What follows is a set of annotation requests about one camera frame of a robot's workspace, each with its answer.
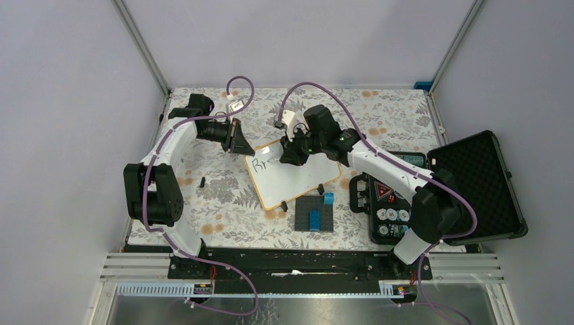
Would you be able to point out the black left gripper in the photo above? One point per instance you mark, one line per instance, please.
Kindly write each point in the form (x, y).
(235, 141)

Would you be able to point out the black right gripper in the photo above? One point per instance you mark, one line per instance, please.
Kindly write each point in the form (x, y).
(291, 154)

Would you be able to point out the yellow framed whiteboard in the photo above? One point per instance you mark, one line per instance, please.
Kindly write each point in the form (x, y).
(275, 182)

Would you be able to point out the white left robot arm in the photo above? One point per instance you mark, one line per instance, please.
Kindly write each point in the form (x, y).
(153, 194)

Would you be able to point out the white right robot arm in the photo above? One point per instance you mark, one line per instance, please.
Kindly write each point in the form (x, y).
(399, 179)

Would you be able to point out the dark grey brick baseplate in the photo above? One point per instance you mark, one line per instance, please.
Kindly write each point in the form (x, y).
(304, 204)

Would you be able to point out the light blue toy brick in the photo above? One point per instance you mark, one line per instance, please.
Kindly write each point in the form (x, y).
(328, 198)

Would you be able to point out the black poker chip case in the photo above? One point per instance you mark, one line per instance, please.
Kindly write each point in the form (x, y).
(472, 167)

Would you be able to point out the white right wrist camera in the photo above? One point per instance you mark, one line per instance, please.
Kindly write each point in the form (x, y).
(287, 120)

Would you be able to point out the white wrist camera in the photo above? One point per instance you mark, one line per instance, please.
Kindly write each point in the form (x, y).
(234, 106)
(287, 120)

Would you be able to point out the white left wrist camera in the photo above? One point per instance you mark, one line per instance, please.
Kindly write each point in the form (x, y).
(234, 106)

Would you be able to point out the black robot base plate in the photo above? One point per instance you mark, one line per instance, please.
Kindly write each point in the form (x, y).
(293, 271)

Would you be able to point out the blue corner bracket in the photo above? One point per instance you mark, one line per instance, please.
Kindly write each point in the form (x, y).
(423, 85)

